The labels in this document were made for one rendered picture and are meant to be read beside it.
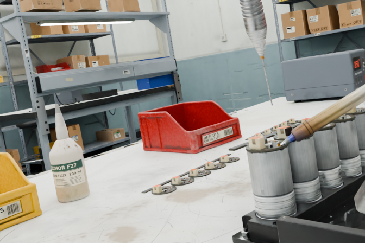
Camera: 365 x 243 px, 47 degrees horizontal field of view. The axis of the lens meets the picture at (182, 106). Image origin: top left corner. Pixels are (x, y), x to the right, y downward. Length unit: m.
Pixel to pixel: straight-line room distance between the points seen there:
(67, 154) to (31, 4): 2.48
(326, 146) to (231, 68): 5.63
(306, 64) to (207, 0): 5.20
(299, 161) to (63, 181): 0.26
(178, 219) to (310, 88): 0.66
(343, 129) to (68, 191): 0.27
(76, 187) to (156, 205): 0.10
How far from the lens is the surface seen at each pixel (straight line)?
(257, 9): 0.22
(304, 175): 0.27
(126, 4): 3.39
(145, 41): 6.42
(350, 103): 0.25
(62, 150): 0.45
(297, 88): 0.96
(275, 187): 0.25
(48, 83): 2.79
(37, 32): 5.08
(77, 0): 3.13
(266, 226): 0.25
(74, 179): 0.45
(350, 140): 0.32
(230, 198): 0.37
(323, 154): 0.30
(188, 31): 6.32
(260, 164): 0.25
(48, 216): 0.42
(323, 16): 4.83
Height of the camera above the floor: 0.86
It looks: 5 degrees down
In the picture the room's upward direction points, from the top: 9 degrees counter-clockwise
